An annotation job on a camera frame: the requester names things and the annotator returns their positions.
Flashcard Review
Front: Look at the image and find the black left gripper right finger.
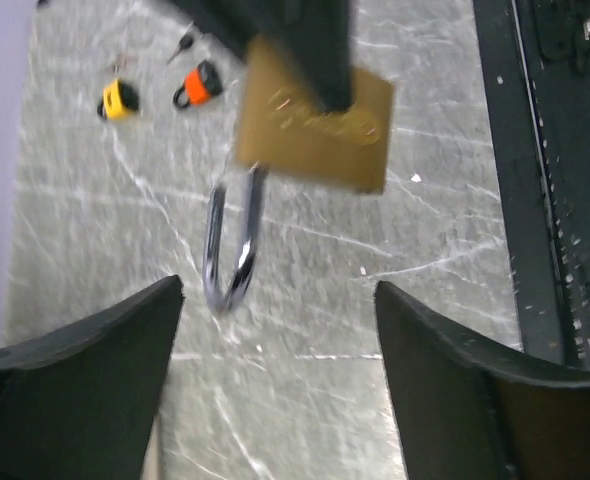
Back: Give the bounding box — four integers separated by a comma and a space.
374, 281, 590, 479

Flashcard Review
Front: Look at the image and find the brass padlock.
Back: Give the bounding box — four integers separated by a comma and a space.
202, 36, 394, 315

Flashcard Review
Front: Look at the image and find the orange padlock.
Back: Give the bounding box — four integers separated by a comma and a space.
173, 60, 223, 110

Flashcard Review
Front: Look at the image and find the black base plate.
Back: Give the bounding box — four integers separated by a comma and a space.
474, 0, 590, 371

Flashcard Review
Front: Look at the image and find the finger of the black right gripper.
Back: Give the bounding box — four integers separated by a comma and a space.
169, 0, 353, 112

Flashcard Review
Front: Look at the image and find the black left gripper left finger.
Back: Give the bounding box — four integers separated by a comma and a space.
0, 275, 184, 479

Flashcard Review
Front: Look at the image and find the yellow padlock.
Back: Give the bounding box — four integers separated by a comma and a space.
97, 78, 140, 121

